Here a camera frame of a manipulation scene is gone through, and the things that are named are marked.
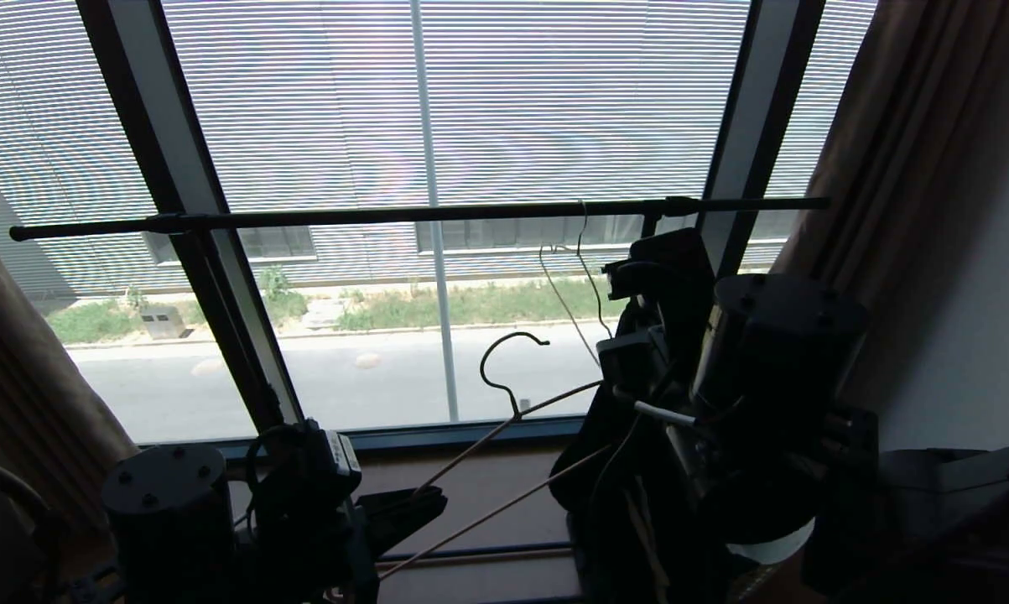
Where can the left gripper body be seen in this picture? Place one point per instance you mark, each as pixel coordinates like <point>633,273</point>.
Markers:
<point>311,554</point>

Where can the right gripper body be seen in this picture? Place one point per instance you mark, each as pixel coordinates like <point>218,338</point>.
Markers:
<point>642,369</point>

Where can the pink clothes hanger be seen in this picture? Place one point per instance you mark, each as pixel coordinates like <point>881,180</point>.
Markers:
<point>517,413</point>
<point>582,226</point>

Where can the black garment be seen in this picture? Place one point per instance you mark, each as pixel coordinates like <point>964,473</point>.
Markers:
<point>630,503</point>

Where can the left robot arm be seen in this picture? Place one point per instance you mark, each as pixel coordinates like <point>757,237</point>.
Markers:
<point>169,512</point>

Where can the white laundry basket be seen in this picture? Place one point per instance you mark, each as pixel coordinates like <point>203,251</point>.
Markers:
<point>772,545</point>

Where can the black clothes rack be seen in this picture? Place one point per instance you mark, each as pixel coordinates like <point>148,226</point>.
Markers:
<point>303,218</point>

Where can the window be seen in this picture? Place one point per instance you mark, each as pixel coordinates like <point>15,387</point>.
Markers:
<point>747,126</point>

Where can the brown curtain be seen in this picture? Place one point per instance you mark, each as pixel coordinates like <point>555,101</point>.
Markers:
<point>18,377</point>
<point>907,168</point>

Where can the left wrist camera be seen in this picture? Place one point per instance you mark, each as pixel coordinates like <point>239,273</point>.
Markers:
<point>311,461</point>

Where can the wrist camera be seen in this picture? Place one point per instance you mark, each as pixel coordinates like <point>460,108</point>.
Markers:
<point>663,277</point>
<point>311,461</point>

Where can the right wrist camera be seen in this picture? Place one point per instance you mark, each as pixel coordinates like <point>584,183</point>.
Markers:
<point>663,277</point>

